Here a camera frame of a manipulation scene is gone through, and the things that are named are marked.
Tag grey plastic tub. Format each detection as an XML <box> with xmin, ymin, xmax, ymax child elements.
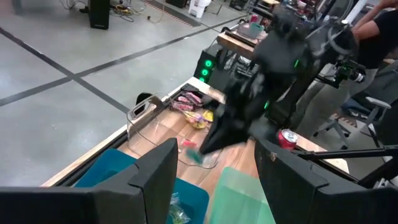
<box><xmin>236</xmin><ymin>21</ymin><xmax>265</xmax><ymax>40</ymax></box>

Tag black equipment cabinet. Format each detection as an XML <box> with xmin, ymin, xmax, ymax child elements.
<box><xmin>165</xmin><ymin>0</ymin><xmax>188</xmax><ymax>9</ymax></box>

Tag wooden top workbench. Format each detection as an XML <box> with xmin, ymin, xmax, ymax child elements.
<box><xmin>216</xmin><ymin>29</ymin><xmax>270</xmax><ymax>60</ymax></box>

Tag clear plastic bin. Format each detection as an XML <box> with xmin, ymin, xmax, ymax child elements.
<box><xmin>126</xmin><ymin>92</ymin><xmax>225</xmax><ymax>170</ymax></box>

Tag green candy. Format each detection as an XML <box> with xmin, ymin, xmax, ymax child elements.
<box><xmin>169</xmin><ymin>192</ymin><xmax>191</xmax><ymax>224</ymax></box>

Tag black metal rig frame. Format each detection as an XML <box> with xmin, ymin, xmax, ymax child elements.
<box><xmin>55</xmin><ymin>82</ymin><xmax>398</xmax><ymax>189</ymax></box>

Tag person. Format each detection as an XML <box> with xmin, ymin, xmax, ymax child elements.
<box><xmin>292</xmin><ymin>0</ymin><xmax>398</xmax><ymax>139</ymax></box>

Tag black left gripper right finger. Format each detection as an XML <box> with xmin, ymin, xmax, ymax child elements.
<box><xmin>254</xmin><ymin>138</ymin><xmax>398</xmax><ymax>224</ymax></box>

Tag grey black office chair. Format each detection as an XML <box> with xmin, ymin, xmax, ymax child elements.
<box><xmin>312</xmin><ymin>95</ymin><xmax>393</xmax><ymax>149</ymax></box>

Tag black computer tower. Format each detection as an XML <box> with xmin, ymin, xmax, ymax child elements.
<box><xmin>88</xmin><ymin>0</ymin><xmax>111</xmax><ymax>30</ymax></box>

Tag black box with green lights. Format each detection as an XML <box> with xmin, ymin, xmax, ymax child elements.
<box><xmin>193</xmin><ymin>49</ymin><xmax>220</xmax><ymax>84</ymax></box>

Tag red soda can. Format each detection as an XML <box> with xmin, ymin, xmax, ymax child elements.
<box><xmin>277</xmin><ymin>128</ymin><xmax>299</xmax><ymax>151</ymax></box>

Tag blue plastic bin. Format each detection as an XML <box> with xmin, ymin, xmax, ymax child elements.
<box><xmin>73</xmin><ymin>148</ymin><xmax>210</xmax><ymax>224</ymax></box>

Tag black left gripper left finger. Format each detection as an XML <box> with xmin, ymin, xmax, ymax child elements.
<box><xmin>0</xmin><ymin>138</ymin><xmax>179</xmax><ymax>224</ymax></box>

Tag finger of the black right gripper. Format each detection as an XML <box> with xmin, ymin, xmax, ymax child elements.
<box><xmin>201</xmin><ymin>115</ymin><xmax>249</xmax><ymax>154</ymax></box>
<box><xmin>198</xmin><ymin>107</ymin><xmax>234</xmax><ymax>154</ymax></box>

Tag teal candy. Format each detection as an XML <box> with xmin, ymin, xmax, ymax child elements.
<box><xmin>185</xmin><ymin>148</ymin><xmax>205</xmax><ymax>165</ymax></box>

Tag yellow candy pack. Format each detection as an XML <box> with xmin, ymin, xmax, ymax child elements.
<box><xmin>182</xmin><ymin>110</ymin><xmax>208</xmax><ymax>130</ymax></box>
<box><xmin>201</xmin><ymin>109</ymin><xmax>215</xmax><ymax>123</ymax></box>

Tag white plastic bin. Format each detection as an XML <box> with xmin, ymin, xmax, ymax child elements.
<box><xmin>188</xmin><ymin>0</ymin><xmax>213</xmax><ymax>19</ymax></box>

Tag teal translucent plastic bin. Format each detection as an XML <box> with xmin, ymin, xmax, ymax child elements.
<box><xmin>206</xmin><ymin>167</ymin><xmax>276</xmax><ymax>224</ymax></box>

